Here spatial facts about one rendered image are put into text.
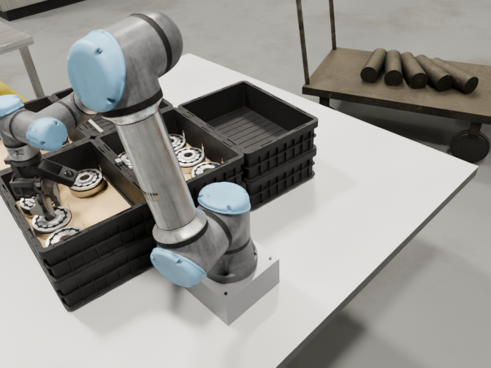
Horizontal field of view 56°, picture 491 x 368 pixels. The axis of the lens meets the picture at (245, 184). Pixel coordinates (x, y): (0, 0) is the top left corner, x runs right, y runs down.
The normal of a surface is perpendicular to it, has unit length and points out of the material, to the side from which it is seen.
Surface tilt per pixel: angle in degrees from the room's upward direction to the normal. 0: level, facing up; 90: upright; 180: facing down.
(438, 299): 0
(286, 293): 0
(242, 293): 90
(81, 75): 83
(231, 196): 7
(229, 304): 90
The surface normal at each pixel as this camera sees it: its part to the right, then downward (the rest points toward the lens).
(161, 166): 0.47, 0.37
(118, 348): -0.05, -0.79
